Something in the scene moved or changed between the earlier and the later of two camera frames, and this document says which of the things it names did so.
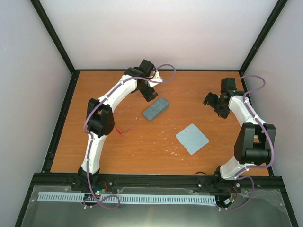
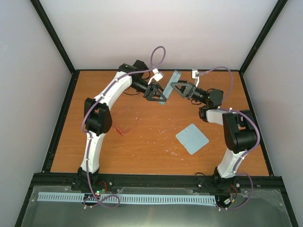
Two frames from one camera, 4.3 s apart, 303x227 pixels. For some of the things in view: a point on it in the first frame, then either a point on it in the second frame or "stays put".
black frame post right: [275, 13] stays put
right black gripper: [223, 113] to [186, 90]
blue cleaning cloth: [192, 138] stays put
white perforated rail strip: [128, 198] stays put
